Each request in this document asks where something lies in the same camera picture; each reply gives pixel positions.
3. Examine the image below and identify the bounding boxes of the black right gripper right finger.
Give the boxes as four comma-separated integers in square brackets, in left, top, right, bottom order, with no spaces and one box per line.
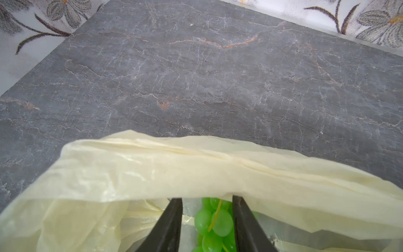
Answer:
[232,195,278,252]

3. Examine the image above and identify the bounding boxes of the pale yellow plastic bag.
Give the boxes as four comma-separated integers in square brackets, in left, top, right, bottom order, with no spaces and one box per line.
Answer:
[1,130,403,252]

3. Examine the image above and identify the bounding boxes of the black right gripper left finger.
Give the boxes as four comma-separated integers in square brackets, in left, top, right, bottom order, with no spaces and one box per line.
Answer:
[136,198,183,252]

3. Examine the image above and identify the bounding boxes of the green fake grapes bunch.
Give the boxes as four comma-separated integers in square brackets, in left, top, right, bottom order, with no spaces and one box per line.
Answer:
[193,197,255,252]

